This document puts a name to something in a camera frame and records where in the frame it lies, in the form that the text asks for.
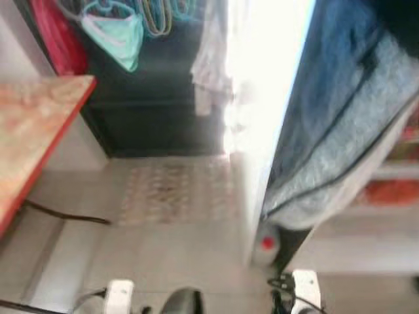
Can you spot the grey fridge cover cloth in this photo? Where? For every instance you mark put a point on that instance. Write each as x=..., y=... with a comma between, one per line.
x=340, y=163

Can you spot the white jug red cap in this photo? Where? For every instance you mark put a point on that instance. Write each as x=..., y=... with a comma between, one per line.
x=266, y=248

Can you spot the patterned floor rug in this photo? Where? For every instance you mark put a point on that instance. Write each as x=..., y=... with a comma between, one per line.
x=177, y=193

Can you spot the red food pack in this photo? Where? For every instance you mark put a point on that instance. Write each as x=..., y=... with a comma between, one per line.
x=393, y=193

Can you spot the black cabinet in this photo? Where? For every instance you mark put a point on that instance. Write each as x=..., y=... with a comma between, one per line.
x=157, y=118

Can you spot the white patterned hanging cloth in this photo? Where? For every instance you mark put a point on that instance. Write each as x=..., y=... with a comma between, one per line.
x=211, y=65

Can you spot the yellow clothes hanger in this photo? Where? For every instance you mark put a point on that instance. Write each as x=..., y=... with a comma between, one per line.
x=157, y=26

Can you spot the teal clothes hanger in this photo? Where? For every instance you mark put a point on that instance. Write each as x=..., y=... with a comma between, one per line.
x=183, y=12

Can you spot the teal hanging bag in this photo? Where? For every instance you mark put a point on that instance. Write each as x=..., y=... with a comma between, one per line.
x=118, y=36

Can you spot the red hanging cloth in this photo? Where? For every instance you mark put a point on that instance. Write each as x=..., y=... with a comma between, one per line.
x=59, y=39

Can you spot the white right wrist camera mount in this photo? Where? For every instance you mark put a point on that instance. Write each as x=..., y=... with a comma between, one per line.
x=306, y=291

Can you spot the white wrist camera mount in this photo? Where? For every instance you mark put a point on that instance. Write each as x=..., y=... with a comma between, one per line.
x=306, y=291
x=119, y=297

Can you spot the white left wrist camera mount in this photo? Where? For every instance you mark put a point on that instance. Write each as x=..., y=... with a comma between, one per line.
x=119, y=297

